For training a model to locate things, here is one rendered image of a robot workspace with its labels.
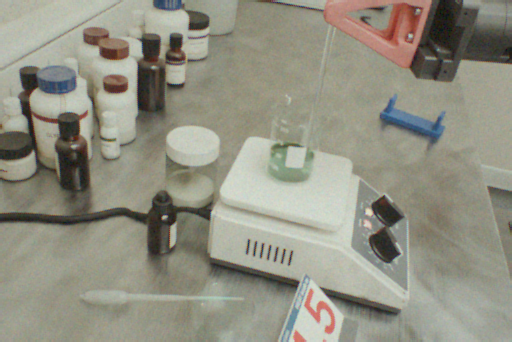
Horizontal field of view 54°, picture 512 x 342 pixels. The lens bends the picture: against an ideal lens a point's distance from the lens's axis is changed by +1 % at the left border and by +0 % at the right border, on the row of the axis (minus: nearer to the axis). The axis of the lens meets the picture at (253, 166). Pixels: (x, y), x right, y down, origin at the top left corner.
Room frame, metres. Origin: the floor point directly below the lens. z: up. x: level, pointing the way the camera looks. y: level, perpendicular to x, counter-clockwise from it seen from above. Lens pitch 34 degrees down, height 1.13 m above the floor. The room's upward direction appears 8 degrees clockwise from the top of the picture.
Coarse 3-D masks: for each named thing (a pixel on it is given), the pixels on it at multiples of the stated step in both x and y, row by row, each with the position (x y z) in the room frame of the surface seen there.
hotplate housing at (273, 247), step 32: (352, 192) 0.43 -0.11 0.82; (224, 224) 0.36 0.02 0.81; (256, 224) 0.36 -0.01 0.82; (288, 224) 0.36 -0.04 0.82; (352, 224) 0.38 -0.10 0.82; (224, 256) 0.36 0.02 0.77; (256, 256) 0.36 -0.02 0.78; (288, 256) 0.35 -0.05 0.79; (320, 256) 0.35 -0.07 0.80; (352, 256) 0.35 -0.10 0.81; (320, 288) 0.35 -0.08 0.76; (352, 288) 0.34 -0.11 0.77; (384, 288) 0.34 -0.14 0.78
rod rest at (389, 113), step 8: (392, 104) 0.76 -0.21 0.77; (384, 112) 0.75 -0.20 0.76; (392, 112) 0.76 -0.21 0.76; (400, 112) 0.76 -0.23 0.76; (392, 120) 0.74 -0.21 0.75; (400, 120) 0.74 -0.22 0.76; (408, 120) 0.74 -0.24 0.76; (416, 120) 0.74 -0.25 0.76; (424, 120) 0.74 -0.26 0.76; (440, 120) 0.71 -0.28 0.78; (416, 128) 0.72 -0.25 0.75; (424, 128) 0.72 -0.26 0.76; (432, 128) 0.72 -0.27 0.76; (440, 128) 0.72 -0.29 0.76; (432, 136) 0.71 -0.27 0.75
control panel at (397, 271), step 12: (360, 180) 0.46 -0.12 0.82; (360, 192) 0.44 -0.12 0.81; (372, 192) 0.46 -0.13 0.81; (360, 204) 0.42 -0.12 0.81; (360, 216) 0.40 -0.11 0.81; (372, 216) 0.41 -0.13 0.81; (360, 228) 0.38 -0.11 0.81; (372, 228) 0.40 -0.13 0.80; (396, 228) 0.42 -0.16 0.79; (360, 240) 0.37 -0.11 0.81; (360, 252) 0.35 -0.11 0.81; (372, 252) 0.36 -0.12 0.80; (372, 264) 0.35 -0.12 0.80; (384, 264) 0.36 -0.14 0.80; (396, 264) 0.37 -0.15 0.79; (396, 276) 0.35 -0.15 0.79
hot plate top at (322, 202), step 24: (264, 144) 0.47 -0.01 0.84; (240, 168) 0.42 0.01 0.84; (336, 168) 0.44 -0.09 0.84; (240, 192) 0.38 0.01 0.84; (264, 192) 0.38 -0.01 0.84; (288, 192) 0.39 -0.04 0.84; (312, 192) 0.40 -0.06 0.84; (336, 192) 0.40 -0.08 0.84; (288, 216) 0.36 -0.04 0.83; (312, 216) 0.36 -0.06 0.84; (336, 216) 0.36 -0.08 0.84
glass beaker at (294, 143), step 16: (288, 96) 0.45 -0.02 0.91; (288, 112) 0.45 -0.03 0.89; (304, 112) 0.45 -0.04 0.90; (320, 112) 0.44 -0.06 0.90; (272, 128) 0.42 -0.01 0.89; (288, 128) 0.40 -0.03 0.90; (304, 128) 0.40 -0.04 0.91; (320, 128) 0.41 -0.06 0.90; (272, 144) 0.41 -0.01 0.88; (288, 144) 0.40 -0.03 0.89; (304, 144) 0.40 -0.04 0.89; (320, 144) 0.42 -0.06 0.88; (272, 160) 0.41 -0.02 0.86; (288, 160) 0.40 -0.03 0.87; (304, 160) 0.40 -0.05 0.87; (272, 176) 0.40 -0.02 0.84; (288, 176) 0.40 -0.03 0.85; (304, 176) 0.40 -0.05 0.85
